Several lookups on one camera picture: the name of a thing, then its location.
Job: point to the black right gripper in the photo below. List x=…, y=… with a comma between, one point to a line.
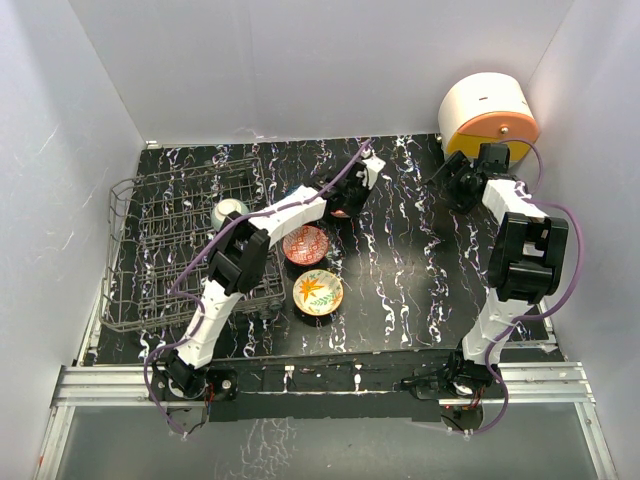
x=458, y=164

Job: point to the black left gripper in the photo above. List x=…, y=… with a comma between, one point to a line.
x=354, y=212

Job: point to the orange leaf patterned bowl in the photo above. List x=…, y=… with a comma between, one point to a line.
x=340, y=214

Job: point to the pale green ceramic bowl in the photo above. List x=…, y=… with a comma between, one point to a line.
x=223, y=209

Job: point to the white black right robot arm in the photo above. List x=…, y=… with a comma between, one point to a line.
x=525, y=266

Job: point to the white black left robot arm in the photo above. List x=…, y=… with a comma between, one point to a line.
x=234, y=261

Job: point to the blue patterned bowl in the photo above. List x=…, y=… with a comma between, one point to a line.
x=301, y=193

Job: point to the red geometric patterned bowl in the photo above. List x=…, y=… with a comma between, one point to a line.
x=306, y=245

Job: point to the white round drawer cabinet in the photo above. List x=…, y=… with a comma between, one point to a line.
x=486, y=107

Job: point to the yellow star patterned bowl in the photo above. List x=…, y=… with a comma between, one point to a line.
x=318, y=292

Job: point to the grey wire dish rack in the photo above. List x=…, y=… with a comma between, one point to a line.
x=160, y=220

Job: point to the aluminium frame rail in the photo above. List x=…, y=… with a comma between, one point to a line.
x=375, y=385

